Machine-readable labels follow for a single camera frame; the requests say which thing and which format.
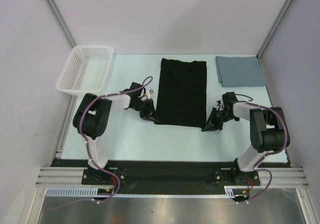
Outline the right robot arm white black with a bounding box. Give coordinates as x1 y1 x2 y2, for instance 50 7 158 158
201 101 290 186

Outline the white slotted cable duct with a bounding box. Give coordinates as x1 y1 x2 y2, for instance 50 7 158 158
46 187 244 199

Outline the aluminium frame rail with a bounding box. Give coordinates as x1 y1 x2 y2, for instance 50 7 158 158
35 167 309 188

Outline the white plastic basket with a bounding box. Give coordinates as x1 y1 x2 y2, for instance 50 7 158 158
55 45 114 96

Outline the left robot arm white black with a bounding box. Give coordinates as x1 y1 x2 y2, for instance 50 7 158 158
72 90 159 185

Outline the right aluminium corner post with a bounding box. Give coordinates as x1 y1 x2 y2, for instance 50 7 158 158
256 0 294 60

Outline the aluminium corner post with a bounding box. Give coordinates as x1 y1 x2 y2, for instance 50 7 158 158
44 0 77 48
256 0 294 60

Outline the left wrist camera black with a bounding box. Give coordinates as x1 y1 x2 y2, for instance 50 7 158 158
122 82 153 101

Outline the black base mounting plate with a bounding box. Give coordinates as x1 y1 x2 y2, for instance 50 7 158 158
51 158 293 195

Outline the folded grey-blue t shirt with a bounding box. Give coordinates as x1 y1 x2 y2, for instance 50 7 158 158
215 56 266 88

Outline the left aluminium corner post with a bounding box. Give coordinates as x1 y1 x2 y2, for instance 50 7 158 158
44 0 77 48

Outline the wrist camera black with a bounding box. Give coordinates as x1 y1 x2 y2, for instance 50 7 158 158
122 82 153 101
217 92 239 107

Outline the black t shirt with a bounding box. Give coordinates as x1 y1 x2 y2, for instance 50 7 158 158
155 58 207 128

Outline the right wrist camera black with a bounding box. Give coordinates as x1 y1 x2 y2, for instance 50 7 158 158
217 92 239 107

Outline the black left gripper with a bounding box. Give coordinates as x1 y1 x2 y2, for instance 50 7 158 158
131 98 159 123

